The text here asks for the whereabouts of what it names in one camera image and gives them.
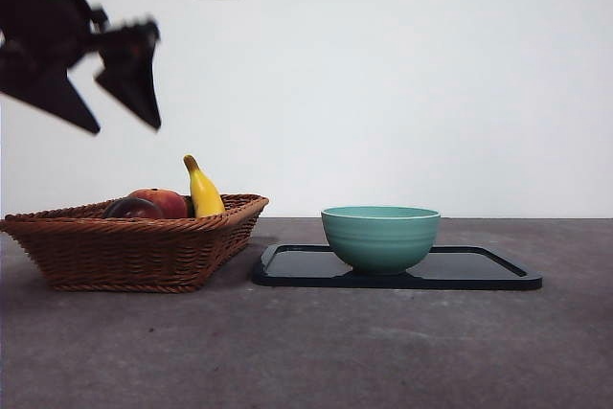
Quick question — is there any brown wicker basket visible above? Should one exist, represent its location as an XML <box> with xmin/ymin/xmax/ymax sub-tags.
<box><xmin>0</xmin><ymin>193</ymin><xmax>271</xmax><ymax>294</ymax></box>

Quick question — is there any teal ribbed bowl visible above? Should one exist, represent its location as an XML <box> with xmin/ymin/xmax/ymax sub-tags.
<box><xmin>320</xmin><ymin>205</ymin><xmax>441</xmax><ymax>277</ymax></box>

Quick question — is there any red orange peach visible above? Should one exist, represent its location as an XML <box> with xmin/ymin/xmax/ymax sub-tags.
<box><xmin>127</xmin><ymin>188</ymin><xmax>190</xmax><ymax>220</ymax></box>

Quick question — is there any dark red plum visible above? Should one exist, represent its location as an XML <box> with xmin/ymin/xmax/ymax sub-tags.
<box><xmin>101</xmin><ymin>196</ymin><xmax>165</xmax><ymax>220</ymax></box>

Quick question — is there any yellow banana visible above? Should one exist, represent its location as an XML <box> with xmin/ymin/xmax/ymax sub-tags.
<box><xmin>183</xmin><ymin>154</ymin><xmax>227</xmax><ymax>218</ymax></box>

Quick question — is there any dark rectangular tray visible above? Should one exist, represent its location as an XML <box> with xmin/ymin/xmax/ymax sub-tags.
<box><xmin>252</xmin><ymin>243</ymin><xmax>544</xmax><ymax>291</ymax></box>

